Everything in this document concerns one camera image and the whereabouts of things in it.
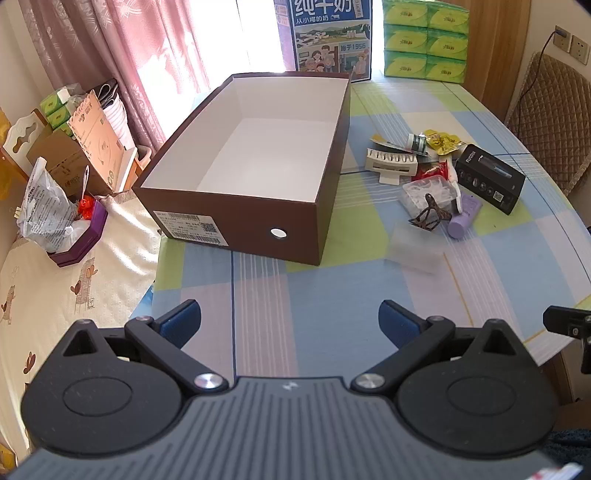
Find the clear printed plastic bag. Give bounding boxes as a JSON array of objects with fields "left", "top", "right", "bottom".
[{"left": 16, "top": 157, "right": 82, "bottom": 254}]

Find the brown quilted chair cover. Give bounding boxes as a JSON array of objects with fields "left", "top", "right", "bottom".
[{"left": 503, "top": 51, "right": 591, "bottom": 197}]

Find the brown hair claw clip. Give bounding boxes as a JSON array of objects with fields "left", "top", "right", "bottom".
[{"left": 409, "top": 194, "right": 452, "bottom": 230}]

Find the stack of green tissue packs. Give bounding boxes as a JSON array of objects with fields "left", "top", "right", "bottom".
[{"left": 382, "top": 0, "right": 472, "bottom": 85}]

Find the black shaver box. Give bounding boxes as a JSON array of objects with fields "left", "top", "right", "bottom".
[{"left": 455, "top": 144, "right": 526, "bottom": 216}]

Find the clear floss pick box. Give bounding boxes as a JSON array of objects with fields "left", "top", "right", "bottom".
[{"left": 401, "top": 179, "right": 461, "bottom": 216}]

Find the transparent plastic item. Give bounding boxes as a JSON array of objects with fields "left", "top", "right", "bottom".
[{"left": 385, "top": 220, "right": 447, "bottom": 276}]

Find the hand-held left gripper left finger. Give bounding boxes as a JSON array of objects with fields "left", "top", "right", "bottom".
[{"left": 61, "top": 299, "right": 230, "bottom": 396}]

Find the dark blue cloth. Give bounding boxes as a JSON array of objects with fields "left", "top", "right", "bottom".
[{"left": 538, "top": 427, "right": 591, "bottom": 480}]

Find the yellow snack packet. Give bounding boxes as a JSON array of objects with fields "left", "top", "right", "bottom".
[{"left": 425, "top": 129, "right": 465, "bottom": 158}]

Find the plain brown cardboard box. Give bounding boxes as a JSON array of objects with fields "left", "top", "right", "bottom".
[{"left": 25, "top": 131, "right": 116, "bottom": 197}]

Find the brown cardboard shoe box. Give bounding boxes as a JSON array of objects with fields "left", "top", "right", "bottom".
[{"left": 131, "top": 71, "right": 354, "bottom": 267}]

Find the purple octagonal box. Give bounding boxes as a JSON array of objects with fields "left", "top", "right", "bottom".
[{"left": 46, "top": 198, "right": 110, "bottom": 269}]

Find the purple tube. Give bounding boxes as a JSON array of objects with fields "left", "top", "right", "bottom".
[{"left": 447, "top": 194, "right": 484, "bottom": 240}]

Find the small green tissue pack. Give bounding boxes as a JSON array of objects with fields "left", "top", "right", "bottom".
[
  {"left": 46, "top": 108, "right": 75, "bottom": 137},
  {"left": 40, "top": 91, "right": 71, "bottom": 114}
]

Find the cream printed bed sheet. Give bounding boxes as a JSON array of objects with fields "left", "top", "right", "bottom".
[{"left": 0, "top": 189, "right": 163, "bottom": 462}]

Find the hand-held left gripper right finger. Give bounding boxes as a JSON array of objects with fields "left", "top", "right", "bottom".
[{"left": 351, "top": 299, "right": 531, "bottom": 396}]

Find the black power cable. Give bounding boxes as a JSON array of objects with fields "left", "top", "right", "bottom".
[{"left": 507, "top": 28, "right": 566, "bottom": 121}]

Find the pink patterned curtain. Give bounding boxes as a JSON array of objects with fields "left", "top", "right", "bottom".
[{"left": 44, "top": 0, "right": 288, "bottom": 158}]

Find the red snack packet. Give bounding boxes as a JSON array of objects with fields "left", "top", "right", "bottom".
[{"left": 413, "top": 159, "right": 458, "bottom": 184}]

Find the white comb holder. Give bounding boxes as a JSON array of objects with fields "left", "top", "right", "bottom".
[{"left": 366, "top": 148, "right": 419, "bottom": 186}]

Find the printed pink cardboard box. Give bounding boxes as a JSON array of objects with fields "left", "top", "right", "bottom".
[{"left": 68, "top": 90, "right": 139, "bottom": 195}]

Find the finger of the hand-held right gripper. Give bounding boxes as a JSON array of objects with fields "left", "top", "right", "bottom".
[{"left": 542, "top": 305, "right": 591, "bottom": 376}]

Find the blue illustrated milk carton box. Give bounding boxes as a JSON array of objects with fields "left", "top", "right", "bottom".
[{"left": 272, "top": 0, "right": 374, "bottom": 84}]

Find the stack of white buckets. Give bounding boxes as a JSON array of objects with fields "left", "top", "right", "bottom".
[{"left": 102, "top": 95, "right": 140, "bottom": 153}]

